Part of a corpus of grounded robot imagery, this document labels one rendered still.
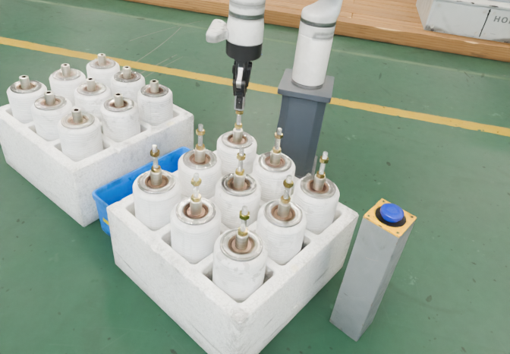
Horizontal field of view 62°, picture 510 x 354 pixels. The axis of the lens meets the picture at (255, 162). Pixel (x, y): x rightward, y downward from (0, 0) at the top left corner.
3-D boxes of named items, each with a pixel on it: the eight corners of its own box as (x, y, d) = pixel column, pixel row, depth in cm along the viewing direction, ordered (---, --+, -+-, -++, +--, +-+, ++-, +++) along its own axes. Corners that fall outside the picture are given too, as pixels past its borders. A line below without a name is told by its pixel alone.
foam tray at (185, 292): (230, 191, 125) (234, 140, 114) (343, 267, 106) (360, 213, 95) (114, 263, 100) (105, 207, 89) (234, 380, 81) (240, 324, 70)
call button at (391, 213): (384, 207, 77) (388, 199, 76) (404, 219, 75) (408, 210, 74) (373, 218, 75) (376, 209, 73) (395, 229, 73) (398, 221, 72)
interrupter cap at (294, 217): (264, 199, 85) (264, 197, 85) (301, 203, 85) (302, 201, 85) (262, 225, 79) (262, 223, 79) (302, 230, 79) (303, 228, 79)
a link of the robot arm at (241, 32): (212, 27, 91) (212, -2, 87) (264, 34, 91) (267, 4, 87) (204, 42, 84) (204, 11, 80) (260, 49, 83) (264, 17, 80)
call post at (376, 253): (345, 301, 97) (381, 198, 79) (373, 321, 94) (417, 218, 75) (328, 321, 93) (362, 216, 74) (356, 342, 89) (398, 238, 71)
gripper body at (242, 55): (261, 45, 83) (256, 89, 89) (264, 31, 90) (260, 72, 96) (223, 41, 83) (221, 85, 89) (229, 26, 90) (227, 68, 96)
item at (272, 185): (266, 203, 112) (275, 145, 101) (293, 223, 106) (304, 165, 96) (239, 218, 106) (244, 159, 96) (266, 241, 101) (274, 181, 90)
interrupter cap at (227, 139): (259, 144, 101) (259, 142, 101) (232, 153, 97) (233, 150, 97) (240, 129, 106) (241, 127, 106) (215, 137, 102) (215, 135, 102)
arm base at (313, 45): (293, 73, 124) (302, 14, 114) (325, 78, 123) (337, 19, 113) (288, 86, 117) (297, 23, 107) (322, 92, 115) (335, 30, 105)
